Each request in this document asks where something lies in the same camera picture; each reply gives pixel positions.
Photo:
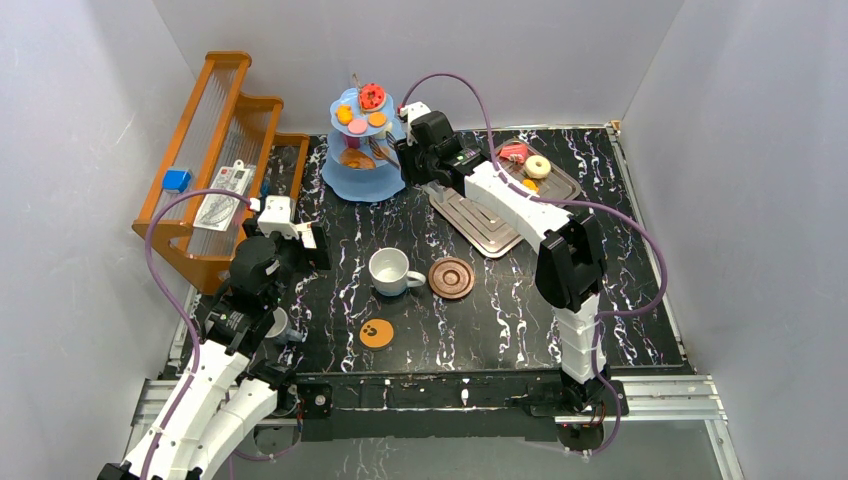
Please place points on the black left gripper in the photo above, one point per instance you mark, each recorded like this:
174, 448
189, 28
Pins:
318, 248

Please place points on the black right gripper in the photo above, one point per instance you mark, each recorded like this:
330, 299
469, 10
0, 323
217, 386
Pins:
404, 154

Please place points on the cream white donut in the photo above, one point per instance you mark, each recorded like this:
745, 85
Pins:
384, 132
537, 167

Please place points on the round orange cookie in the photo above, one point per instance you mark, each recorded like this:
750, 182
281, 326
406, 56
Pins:
377, 119

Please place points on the brown croissant pastry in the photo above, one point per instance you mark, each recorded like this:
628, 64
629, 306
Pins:
356, 159

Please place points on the pink round macaron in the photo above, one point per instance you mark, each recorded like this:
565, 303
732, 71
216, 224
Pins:
357, 127

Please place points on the magenta pink roll cake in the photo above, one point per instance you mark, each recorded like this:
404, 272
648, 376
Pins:
352, 142

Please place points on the orange fish-shaped cookie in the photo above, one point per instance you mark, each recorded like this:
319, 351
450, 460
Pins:
344, 114

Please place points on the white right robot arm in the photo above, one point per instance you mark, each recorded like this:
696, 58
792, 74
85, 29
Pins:
570, 262

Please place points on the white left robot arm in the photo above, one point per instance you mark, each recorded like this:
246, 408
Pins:
224, 393

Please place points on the white ceramic mug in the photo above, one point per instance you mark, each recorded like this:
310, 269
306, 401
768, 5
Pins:
390, 272

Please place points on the blue three-tier cake stand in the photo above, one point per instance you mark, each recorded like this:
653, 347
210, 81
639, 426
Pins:
366, 186

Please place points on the orange round coaster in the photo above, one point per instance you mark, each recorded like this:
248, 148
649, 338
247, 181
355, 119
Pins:
376, 334

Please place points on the silver metal tray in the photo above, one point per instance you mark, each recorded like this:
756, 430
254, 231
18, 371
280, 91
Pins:
477, 218

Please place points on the clear ruler set package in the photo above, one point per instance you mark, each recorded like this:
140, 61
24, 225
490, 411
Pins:
216, 211

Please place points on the brown wooden saucer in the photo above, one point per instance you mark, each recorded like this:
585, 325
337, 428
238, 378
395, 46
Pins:
451, 278

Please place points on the orange wooden tiered rack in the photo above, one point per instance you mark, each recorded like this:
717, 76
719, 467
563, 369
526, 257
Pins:
219, 126

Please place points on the blue eraser block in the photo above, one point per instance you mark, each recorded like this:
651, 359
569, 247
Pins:
176, 180

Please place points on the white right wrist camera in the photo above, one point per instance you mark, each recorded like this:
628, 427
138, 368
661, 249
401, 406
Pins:
409, 113

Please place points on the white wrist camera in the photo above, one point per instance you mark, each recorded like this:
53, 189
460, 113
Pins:
409, 113
277, 217

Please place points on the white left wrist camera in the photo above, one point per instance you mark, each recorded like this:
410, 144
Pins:
277, 217

